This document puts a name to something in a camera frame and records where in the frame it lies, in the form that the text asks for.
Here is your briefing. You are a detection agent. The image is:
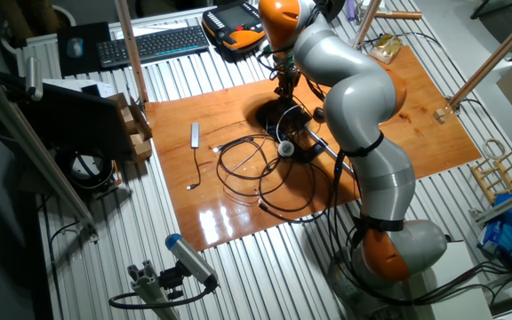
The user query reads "white rope ring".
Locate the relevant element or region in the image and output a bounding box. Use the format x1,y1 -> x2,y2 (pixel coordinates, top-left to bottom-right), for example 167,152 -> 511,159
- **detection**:
481,138 -> 508,161

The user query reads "white round USB device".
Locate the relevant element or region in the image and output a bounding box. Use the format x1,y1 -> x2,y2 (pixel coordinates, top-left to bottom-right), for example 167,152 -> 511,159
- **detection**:
275,104 -> 304,158

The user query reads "wooden dowel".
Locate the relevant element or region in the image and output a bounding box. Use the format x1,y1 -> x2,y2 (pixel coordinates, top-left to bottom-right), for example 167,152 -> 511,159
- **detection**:
373,9 -> 424,21

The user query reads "wooden board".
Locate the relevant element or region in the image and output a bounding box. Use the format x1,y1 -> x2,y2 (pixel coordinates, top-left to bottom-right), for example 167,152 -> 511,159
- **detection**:
143,44 -> 483,253

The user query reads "thin black wire with connectors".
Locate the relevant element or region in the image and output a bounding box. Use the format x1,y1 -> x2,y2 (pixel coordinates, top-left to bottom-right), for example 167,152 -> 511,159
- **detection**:
215,135 -> 284,199

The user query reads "black cable with USB plug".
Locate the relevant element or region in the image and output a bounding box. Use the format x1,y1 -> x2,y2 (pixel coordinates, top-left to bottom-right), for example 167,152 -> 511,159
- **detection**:
212,132 -> 317,212

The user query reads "black round spool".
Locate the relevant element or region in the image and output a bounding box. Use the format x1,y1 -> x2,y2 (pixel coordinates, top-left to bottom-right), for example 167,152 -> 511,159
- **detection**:
55,148 -> 122,195

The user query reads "black camera cable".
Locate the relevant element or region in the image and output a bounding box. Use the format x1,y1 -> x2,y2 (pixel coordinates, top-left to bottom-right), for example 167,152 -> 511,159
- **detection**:
108,284 -> 215,311

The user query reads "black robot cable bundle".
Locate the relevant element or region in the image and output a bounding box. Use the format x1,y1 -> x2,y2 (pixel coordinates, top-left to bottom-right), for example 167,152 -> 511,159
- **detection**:
325,148 -> 512,308

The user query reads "grey computer mouse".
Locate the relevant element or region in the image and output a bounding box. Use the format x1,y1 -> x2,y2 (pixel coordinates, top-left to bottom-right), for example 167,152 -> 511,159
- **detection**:
66,36 -> 84,60

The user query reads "black inline cable adapter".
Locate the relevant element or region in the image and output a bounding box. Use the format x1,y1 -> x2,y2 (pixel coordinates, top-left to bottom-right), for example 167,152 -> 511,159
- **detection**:
332,149 -> 347,180

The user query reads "black mouse pad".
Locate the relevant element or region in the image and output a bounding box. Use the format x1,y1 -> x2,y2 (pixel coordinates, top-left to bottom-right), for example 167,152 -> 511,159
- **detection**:
56,21 -> 113,77

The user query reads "thin red wire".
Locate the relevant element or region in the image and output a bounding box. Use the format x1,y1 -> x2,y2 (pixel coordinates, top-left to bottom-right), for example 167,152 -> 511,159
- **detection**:
222,188 -> 260,209

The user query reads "grey camera with blue cap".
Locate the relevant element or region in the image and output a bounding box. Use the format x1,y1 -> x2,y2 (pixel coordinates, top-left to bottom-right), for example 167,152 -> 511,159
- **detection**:
164,233 -> 220,289

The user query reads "wooden frame post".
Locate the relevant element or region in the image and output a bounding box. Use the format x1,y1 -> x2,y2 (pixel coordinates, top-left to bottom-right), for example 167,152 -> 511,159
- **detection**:
351,0 -> 382,48
113,0 -> 150,106
446,2 -> 512,110

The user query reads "black metal C-clamp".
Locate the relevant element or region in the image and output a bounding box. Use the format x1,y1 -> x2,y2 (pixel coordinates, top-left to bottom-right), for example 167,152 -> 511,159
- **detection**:
254,97 -> 355,175

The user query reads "black keyboard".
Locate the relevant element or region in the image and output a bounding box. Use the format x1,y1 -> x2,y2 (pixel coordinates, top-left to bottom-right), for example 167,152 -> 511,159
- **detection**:
95,25 -> 211,69

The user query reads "silver camera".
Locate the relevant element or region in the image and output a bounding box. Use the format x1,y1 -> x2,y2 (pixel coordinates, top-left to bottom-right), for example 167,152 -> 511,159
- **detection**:
24,55 -> 44,102

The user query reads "aluminium extrusion mount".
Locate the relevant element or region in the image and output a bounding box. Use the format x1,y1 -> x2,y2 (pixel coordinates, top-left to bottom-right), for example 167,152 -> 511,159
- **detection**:
126,260 -> 181,320

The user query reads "white pedestal box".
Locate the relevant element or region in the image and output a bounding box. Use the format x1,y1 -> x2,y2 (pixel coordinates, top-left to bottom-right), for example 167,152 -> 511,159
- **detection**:
415,239 -> 495,320

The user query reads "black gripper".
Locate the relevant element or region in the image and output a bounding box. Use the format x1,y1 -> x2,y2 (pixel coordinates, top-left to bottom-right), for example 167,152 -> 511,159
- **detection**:
273,64 -> 302,102

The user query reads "aluminium profile bar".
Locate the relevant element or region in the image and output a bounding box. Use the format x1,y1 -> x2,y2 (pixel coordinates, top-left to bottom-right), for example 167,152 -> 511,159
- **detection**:
0,61 -> 100,244
473,181 -> 512,223

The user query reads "thin grey cable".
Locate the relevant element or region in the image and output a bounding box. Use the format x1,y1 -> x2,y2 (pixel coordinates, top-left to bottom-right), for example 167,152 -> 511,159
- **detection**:
228,116 -> 271,177

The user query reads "black monitor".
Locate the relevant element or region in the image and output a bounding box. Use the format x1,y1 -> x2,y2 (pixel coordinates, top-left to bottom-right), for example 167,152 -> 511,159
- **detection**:
18,82 -> 135,164

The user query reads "black cable with USB socket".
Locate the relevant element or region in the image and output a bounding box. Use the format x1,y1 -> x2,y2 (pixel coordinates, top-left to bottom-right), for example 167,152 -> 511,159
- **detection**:
258,157 -> 333,224

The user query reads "wooden rack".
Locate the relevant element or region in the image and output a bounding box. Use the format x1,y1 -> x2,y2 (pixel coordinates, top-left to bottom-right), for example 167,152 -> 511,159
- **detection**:
468,150 -> 512,204

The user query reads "gold foil bag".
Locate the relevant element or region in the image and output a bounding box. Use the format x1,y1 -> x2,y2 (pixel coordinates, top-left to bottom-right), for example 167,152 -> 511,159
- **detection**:
370,33 -> 404,66

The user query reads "slim grey USB hub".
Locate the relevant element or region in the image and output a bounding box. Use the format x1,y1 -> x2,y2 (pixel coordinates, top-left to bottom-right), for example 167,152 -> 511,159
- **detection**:
186,122 -> 204,192

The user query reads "orange black teach pendant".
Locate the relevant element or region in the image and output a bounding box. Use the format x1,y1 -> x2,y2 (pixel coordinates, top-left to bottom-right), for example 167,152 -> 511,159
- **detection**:
201,0 -> 268,53

